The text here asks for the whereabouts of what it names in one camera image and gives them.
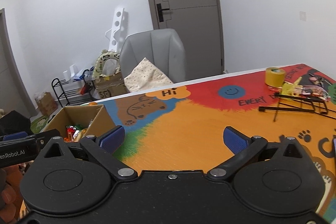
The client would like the green floor mat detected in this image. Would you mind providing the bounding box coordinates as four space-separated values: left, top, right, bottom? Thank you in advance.
30 115 50 134

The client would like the orange red snack packet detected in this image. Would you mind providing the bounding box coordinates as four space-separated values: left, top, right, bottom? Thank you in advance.
66 126 81 141

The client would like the brown paper bag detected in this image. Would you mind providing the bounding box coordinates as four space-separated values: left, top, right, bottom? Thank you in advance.
35 92 58 116

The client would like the open cardboard box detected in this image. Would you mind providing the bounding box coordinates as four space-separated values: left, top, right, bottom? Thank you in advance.
43 105 116 138

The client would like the black shoe rack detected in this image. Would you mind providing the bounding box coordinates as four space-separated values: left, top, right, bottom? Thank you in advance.
51 69 95 107

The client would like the yellow toy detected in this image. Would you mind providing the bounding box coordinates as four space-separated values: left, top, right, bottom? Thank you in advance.
281 77 302 97

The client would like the taped cardboard box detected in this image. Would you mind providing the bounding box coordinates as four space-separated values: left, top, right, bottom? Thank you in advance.
94 72 127 99

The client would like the yellow tape roll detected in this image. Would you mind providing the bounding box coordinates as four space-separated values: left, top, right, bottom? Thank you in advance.
265 67 286 88

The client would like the panda print neck pillow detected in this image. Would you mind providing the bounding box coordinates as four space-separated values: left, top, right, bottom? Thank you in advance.
92 49 121 80

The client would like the colourful cartoon table mat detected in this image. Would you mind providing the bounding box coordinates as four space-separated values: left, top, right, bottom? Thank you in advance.
100 71 335 223

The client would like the dotted cream pillow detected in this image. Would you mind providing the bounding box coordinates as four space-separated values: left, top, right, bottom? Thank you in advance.
124 57 173 93

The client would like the grey upholstered chair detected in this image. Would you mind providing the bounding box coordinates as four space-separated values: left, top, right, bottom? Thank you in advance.
120 28 187 83

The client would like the white perforated rack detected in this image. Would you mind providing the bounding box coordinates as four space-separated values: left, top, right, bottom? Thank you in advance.
105 6 124 53

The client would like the grey door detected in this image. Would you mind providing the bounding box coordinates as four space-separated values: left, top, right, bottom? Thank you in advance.
149 0 224 80

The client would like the black wire rack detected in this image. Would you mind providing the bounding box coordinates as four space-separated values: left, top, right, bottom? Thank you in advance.
258 92 335 122

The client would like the black door handle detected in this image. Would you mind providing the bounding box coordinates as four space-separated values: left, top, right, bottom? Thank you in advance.
156 3 170 22

